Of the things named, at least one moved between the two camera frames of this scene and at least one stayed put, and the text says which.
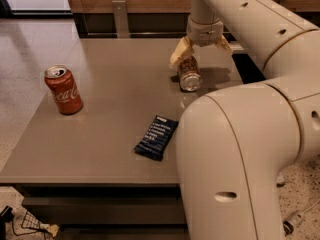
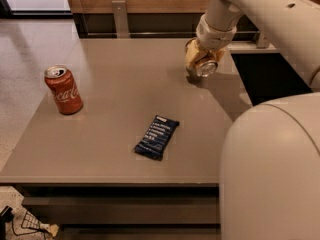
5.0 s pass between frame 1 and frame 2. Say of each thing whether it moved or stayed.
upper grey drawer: stayed
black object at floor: stayed
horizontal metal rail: stayed
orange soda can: moved
